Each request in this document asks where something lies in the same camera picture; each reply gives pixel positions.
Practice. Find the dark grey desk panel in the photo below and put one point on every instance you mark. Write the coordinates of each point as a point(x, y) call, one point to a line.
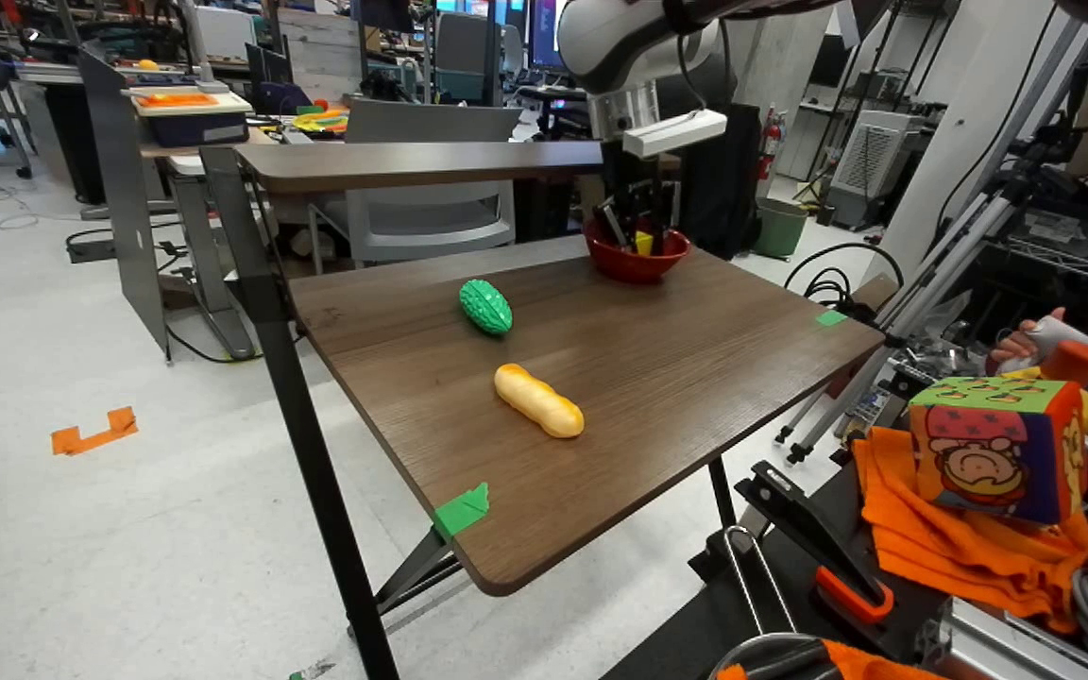
point(120, 191)

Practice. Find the black tool with orange grip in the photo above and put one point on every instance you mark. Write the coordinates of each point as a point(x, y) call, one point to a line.
point(828, 553)

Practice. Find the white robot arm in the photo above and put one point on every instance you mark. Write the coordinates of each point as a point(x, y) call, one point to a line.
point(643, 43)

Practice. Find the brown wooden desk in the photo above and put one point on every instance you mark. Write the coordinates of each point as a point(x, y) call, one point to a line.
point(416, 159)

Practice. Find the red bowl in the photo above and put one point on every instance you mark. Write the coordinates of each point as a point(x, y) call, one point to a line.
point(638, 262)

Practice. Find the green bin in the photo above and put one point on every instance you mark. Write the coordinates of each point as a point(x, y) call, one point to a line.
point(780, 227)

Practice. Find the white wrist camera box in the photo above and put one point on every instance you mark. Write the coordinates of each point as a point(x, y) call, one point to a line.
point(678, 130)

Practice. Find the yellow block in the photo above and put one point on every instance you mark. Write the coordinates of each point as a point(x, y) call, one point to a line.
point(643, 239)

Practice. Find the black low table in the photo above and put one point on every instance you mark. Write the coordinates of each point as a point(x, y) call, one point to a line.
point(745, 628)

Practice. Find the orange floor tape mark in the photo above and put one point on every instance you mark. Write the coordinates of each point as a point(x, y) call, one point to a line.
point(91, 432)

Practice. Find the orange cloth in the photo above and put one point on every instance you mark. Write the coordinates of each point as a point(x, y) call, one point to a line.
point(962, 533)
point(877, 657)

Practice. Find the yellow toy bread roll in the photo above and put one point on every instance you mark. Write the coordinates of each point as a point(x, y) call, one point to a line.
point(537, 398)

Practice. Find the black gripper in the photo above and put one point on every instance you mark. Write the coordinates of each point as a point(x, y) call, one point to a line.
point(638, 174)

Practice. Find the brown wooden table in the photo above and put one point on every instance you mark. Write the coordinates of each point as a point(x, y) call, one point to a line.
point(299, 417)

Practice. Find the green tape piece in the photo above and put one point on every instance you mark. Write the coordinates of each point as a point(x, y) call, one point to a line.
point(463, 511)
point(828, 317)

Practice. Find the green toy cucumber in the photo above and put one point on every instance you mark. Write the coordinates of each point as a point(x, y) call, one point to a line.
point(484, 307)

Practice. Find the patterned plush cube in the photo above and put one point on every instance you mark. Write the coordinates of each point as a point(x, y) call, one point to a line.
point(998, 447)

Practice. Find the orange white toy bottle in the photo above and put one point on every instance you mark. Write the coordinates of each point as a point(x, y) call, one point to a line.
point(1057, 348)

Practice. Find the grey tripod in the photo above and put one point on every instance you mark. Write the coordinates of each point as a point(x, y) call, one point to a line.
point(935, 252)

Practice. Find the red fire extinguisher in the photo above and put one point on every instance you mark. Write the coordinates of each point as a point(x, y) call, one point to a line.
point(770, 139)

